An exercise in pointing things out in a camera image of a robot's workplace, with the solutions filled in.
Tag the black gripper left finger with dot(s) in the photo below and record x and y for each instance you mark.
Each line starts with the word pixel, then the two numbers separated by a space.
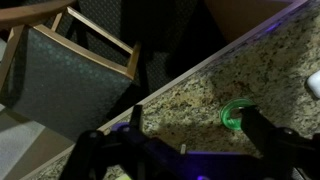
pixel 136 116

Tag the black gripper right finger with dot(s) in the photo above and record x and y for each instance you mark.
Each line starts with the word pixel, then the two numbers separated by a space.
pixel 255 126

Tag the white bar of soap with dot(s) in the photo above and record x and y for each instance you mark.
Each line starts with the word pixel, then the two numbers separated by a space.
pixel 314 84

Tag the wooden chair with dark seat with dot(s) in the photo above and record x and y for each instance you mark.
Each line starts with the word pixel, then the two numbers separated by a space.
pixel 63 86

